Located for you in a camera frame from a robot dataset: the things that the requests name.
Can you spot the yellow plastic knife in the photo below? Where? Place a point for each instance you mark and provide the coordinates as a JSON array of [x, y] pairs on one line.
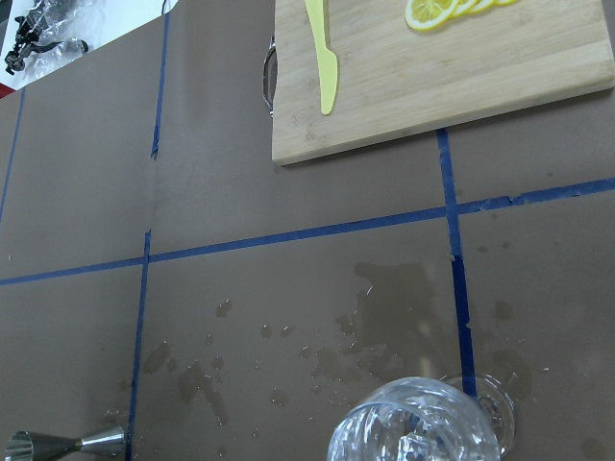
[[327, 63]]

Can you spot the crumpled clear plastic bag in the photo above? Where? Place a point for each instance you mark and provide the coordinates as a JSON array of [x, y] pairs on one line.
[[40, 37]]

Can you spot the clear wine glass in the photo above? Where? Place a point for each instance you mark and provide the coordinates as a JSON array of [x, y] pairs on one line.
[[468, 418]]

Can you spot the red thermos bottle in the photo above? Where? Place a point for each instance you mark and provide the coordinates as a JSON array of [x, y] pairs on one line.
[[5, 90]]

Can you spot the steel cone jigger cup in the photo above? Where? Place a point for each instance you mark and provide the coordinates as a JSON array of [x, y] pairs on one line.
[[29, 445]]

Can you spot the wooden cutting board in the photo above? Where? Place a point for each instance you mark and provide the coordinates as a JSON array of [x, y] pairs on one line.
[[394, 81]]

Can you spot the clear ice cube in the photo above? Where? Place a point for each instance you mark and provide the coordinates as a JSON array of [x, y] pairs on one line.
[[415, 446]]

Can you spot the lemon slice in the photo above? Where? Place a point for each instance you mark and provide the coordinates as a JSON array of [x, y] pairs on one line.
[[426, 15], [483, 5], [507, 2], [463, 7]]

